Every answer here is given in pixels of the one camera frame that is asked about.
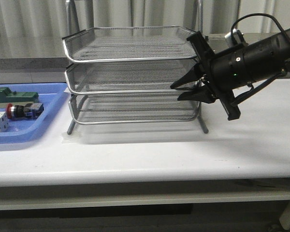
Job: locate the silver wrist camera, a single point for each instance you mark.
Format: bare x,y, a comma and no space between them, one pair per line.
234,38

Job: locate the red emergency stop button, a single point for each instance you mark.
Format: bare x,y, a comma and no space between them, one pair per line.
29,111

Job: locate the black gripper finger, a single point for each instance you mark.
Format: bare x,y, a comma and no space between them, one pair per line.
195,74
198,93

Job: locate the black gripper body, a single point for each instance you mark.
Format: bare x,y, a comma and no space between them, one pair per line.
221,71

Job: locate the grey stone counter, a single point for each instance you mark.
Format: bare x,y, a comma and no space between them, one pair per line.
32,53

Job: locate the silver mesh tray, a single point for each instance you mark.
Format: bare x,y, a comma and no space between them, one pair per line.
131,108
145,76
112,44

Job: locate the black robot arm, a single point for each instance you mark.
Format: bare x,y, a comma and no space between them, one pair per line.
264,62

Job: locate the blue plastic tray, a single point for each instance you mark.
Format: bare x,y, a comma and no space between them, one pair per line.
52,95

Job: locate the green metal block part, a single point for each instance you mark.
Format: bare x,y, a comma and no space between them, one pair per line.
16,97

